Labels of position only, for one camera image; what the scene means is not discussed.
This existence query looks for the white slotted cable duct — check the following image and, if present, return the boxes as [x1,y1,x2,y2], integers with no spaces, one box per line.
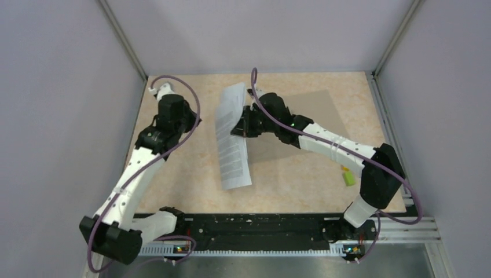
[138,242,346,257]

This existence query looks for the green block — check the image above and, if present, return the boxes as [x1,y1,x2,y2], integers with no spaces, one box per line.
[342,171,356,187]

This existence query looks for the aluminium frame rail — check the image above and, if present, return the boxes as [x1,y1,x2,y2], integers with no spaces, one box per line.
[378,217,441,244]

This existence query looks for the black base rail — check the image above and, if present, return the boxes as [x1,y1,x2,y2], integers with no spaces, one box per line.
[173,213,377,251]

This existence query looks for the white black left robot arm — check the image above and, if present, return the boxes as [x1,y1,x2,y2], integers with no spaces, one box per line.
[79,93,199,265]

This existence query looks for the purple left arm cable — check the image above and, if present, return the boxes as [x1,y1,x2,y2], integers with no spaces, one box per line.
[87,75,201,274]

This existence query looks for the printed white paper sheets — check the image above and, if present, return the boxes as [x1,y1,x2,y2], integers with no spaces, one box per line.
[215,83,252,190]

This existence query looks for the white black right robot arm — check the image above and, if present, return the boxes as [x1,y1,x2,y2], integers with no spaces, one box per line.
[230,92,405,239]

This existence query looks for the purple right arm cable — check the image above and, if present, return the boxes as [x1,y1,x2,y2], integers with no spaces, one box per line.
[251,68,423,264]

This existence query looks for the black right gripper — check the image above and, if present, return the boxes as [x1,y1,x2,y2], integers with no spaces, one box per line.
[232,105,279,138]

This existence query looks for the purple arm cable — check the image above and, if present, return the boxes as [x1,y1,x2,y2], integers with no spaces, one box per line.
[251,68,423,264]
[87,75,201,274]

